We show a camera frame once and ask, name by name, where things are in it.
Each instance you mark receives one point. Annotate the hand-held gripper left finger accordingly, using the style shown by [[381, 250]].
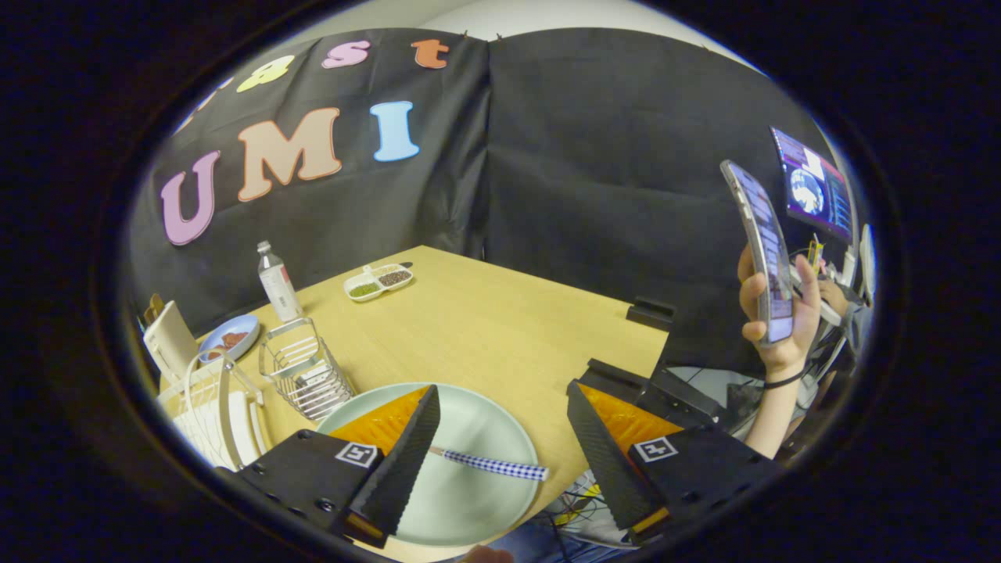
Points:
[[403, 461]]

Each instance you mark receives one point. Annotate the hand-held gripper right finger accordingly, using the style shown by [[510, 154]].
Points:
[[602, 461]]

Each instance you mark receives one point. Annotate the pale green plate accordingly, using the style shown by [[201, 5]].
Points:
[[485, 500]]

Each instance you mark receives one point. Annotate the white divided bean dish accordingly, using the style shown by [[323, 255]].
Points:
[[366, 289]]

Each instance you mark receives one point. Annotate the blue plate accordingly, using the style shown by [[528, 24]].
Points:
[[244, 323]]

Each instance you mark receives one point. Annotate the person's blue trousers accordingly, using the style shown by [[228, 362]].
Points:
[[524, 543]]

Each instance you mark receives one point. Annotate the black wrist band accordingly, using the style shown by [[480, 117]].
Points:
[[782, 383]]

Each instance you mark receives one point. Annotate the white drip tray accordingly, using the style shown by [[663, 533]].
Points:
[[199, 438]]

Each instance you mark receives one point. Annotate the brown meat piece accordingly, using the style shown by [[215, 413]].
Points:
[[235, 339], [215, 352]]

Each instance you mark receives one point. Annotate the clear plastic bottle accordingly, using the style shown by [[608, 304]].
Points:
[[280, 293]]

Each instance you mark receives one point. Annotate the white toaster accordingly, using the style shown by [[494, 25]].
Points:
[[172, 340]]

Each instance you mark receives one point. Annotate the smartphone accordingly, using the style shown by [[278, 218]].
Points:
[[770, 258]]

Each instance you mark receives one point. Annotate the brown toast slice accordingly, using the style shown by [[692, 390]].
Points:
[[154, 309]]

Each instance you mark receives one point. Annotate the computer monitor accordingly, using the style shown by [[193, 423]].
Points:
[[813, 188]]

